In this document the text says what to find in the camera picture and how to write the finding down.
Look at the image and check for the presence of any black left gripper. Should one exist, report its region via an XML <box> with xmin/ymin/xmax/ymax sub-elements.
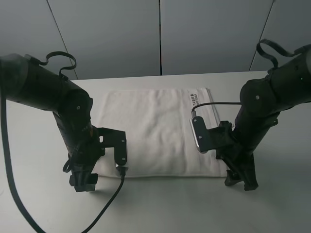
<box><xmin>66</xmin><ymin>139</ymin><xmax>105</xmax><ymax>192</ymax></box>

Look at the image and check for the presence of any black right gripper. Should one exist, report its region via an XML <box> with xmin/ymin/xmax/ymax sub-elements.
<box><xmin>216</xmin><ymin>140</ymin><xmax>258</xmax><ymax>190</ymax></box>

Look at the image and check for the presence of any white towel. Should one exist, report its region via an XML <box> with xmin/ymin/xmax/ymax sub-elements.
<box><xmin>94</xmin><ymin>88</ymin><xmax>227</xmax><ymax>178</ymax></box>

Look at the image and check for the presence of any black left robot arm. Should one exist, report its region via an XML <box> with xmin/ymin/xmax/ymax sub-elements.
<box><xmin>0</xmin><ymin>54</ymin><xmax>104</xmax><ymax>192</ymax></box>

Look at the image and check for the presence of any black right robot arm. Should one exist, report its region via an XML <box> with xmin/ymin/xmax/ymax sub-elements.
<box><xmin>216</xmin><ymin>39</ymin><xmax>311</xmax><ymax>191</ymax></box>

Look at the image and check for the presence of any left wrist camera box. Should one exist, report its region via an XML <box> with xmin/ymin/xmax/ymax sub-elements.
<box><xmin>97</xmin><ymin>128</ymin><xmax>127</xmax><ymax>170</ymax></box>

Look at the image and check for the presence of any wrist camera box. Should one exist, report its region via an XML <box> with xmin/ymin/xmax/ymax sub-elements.
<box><xmin>97</xmin><ymin>128</ymin><xmax>127</xmax><ymax>170</ymax></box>
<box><xmin>191</xmin><ymin>116</ymin><xmax>234</xmax><ymax>153</ymax></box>

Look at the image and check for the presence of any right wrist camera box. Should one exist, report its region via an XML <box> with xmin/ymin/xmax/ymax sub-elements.
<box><xmin>191</xmin><ymin>116</ymin><xmax>234</xmax><ymax>153</ymax></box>

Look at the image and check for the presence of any black right camera cable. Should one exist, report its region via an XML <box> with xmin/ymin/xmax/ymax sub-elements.
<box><xmin>190</xmin><ymin>101</ymin><xmax>242</xmax><ymax>119</ymax></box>

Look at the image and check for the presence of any black camera cable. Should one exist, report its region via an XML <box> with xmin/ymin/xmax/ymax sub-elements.
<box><xmin>0</xmin><ymin>92</ymin><xmax>130</xmax><ymax>233</ymax></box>
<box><xmin>190</xmin><ymin>101</ymin><xmax>242</xmax><ymax>119</ymax></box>

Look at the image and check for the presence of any black left camera cable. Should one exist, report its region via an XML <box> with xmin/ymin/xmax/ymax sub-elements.
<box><xmin>0</xmin><ymin>92</ymin><xmax>130</xmax><ymax>233</ymax></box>

